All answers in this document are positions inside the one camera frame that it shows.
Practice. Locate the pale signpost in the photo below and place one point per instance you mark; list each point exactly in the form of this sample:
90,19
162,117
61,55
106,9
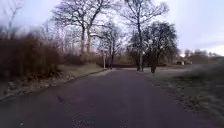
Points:
104,59

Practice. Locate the dark asphalt path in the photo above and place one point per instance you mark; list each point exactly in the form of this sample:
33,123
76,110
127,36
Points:
113,100

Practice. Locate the dark bushy tree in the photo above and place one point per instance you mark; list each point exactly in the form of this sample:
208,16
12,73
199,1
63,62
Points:
159,43

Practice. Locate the leaf-strewn grass bank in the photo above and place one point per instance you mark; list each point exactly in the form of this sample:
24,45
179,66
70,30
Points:
50,78

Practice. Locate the distant building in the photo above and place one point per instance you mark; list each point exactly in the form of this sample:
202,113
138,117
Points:
180,61

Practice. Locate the brown bare bushes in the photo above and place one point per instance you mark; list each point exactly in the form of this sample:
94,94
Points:
26,56

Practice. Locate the frosty grass verge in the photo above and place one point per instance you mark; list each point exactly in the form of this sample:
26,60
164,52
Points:
196,86

